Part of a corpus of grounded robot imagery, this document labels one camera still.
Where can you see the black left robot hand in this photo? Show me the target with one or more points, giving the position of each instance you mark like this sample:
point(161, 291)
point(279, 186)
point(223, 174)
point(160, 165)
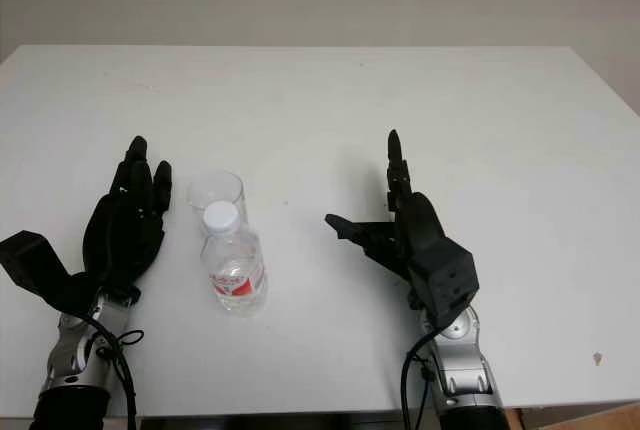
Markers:
point(122, 230)

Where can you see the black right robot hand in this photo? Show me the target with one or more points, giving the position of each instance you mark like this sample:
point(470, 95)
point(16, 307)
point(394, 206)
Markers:
point(420, 222)

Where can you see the clear red-labelled water bottle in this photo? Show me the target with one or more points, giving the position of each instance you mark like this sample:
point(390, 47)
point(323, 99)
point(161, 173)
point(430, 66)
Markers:
point(234, 265)

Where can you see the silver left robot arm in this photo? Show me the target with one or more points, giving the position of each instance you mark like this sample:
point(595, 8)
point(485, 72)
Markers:
point(75, 350)

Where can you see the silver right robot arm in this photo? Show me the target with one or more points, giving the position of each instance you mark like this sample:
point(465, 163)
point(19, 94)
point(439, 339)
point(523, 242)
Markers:
point(465, 365)

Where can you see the clear plastic cup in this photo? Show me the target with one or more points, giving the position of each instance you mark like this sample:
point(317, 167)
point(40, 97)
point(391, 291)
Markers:
point(215, 190)

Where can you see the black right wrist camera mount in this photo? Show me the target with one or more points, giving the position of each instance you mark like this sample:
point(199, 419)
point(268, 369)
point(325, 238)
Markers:
point(442, 275)

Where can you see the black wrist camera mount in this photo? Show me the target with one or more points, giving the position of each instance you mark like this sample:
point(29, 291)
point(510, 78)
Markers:
point(442, 275)
point(35, 265)

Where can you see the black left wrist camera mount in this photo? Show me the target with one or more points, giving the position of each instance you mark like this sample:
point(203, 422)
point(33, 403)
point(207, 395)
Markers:
point(35, 265)

